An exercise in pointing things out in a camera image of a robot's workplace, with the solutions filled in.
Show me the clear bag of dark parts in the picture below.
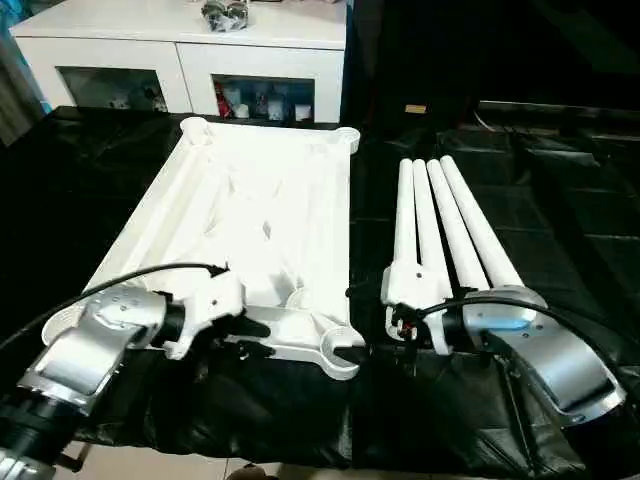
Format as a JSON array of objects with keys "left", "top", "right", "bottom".
[{"left": 199, "top": 0, "right": 244, "bottom": 33}]

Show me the white plastic table leg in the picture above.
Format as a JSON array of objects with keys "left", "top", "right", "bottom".
[
  {"left": 389, "top": 157, "right": 415, "bottom": 269},
  {"left": 412, "top": 158, "right": 451, "bottom": 281},
  {"left": 438, "top": 155, "right": 539, "bottom": 301},
  {"left": 425, "top": 158, "right": 494, "bottom": 294}
]

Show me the white plastic table top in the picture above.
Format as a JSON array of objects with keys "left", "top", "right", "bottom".
[{"left": 42, "top": 115, "right": 367, "bottom": 384}]

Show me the grey curtain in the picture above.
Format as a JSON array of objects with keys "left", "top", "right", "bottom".
[{"left": 0, "top": 34, "right": 47, "bottom": 147}]

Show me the white cabinet with glass doors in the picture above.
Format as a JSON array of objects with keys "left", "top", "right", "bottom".
[{"left": 8, "top": 0, "right": 347, "bottom": 124}]

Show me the black plastic mat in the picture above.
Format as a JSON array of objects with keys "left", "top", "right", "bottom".
[{"left": 0, "top": 102, "right": 640, "bottom": 480}]

